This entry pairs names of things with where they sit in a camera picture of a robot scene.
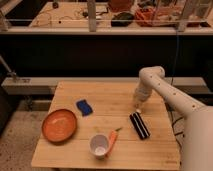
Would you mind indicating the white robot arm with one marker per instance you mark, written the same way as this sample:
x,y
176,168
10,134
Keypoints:
x,y
197,147

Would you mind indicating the orange ceramic bowl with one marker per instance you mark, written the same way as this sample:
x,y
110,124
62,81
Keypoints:
x,y
59,125

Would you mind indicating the blue sponge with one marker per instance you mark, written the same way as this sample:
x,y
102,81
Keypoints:
x,y
84,107

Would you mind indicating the black rectangular box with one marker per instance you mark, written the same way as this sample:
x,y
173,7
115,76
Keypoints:
x,y
139,126

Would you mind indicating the orange toy carrot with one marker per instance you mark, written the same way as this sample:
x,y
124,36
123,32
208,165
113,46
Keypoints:
x,y
112,139

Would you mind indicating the white cup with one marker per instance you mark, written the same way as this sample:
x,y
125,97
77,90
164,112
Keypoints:
x,y
99,145

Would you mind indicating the black object on shelf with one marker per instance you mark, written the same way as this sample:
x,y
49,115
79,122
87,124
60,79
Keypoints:
x,y
122,19

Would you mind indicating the orange crate on shelf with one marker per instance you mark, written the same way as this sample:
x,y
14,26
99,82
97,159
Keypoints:
x,y
152,17

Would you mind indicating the metal clamp bracket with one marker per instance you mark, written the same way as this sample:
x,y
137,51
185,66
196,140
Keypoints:
x,y
12,74

